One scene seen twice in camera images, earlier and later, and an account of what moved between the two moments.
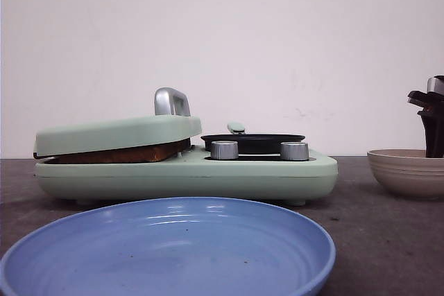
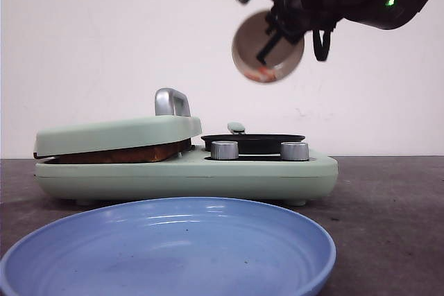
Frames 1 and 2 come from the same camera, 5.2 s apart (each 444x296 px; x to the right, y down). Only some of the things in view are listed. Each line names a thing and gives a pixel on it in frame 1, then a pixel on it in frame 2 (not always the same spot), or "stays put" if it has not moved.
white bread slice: (142, 154) stays put
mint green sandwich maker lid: (173, 121) stays put
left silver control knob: (224, 150) stays put
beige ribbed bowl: (408, 174) -> (250, 37)
